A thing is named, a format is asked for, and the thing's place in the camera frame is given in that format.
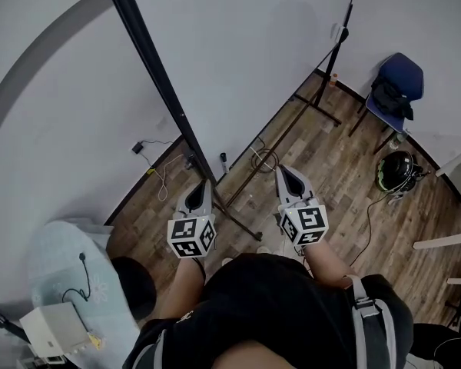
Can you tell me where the blue chair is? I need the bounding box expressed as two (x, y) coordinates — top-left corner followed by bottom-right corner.
(348, 52), (426, 156)

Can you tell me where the white cable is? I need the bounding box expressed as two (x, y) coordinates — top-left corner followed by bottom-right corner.
(152, 153), (184, 203)

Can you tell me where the small yellow item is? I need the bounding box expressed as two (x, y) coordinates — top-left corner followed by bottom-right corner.
(87, 332), (105, 351)

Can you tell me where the black cable with round plug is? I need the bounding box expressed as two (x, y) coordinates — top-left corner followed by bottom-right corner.
(61, 251), (92, 304)

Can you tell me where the person's left forearm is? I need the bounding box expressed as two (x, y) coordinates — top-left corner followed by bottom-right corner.
(157, 257), (207, 321)

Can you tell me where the clear plastic bottle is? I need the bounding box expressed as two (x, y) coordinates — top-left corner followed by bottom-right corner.
(387, 128), (409, 151)

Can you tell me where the black helmet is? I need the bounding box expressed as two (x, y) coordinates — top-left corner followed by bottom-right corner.
(375, 150), (424, 196)

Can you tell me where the table with light blue cloth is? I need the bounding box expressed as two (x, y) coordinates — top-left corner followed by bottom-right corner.
(25, 220), (140, 369)

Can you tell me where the black round seat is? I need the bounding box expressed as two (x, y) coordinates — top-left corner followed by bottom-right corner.
(110, 255), (158, 323)

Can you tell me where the white table frame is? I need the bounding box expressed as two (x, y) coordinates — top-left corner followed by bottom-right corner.
(412, 140), (461, 288)

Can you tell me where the black power adapter with cable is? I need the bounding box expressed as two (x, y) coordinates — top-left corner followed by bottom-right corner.
(131, 139), (174, 168)

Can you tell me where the black metal whiteboard stand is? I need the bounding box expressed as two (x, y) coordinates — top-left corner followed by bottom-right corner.
(183, 0), (361, 242)

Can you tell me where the dark coiled cable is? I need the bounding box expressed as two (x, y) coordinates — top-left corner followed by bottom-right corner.
(248, 147), (280, 175)

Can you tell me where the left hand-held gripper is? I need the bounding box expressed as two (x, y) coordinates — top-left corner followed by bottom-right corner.
(167, 179), (218, 260)

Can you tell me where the black bag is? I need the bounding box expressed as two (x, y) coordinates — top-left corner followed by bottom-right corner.
(406, 322), (461, 369)

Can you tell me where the long black floor cable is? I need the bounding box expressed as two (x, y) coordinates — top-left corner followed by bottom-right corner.
(348, 193), (393, 268)

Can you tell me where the person's right forearm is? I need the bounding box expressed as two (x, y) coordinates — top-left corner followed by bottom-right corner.
(301, 240), (356, 291)

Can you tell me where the white box device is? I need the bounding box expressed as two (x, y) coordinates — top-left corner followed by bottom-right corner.
(18, 301), (92, 360)

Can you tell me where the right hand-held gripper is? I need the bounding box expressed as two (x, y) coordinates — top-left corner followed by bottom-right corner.
(274, 164), (329, 247)

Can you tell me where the person's black shirt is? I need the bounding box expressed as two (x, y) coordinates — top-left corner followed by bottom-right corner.
(121, 251), (415, 369)

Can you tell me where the black clothing bundle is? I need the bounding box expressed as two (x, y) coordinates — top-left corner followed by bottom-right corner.
(370, 75), (416, 122)

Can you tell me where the grey backpack strap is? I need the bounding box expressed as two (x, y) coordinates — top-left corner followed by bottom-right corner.
(344, 274), (399, 369)
(130, 327), (167, 369)

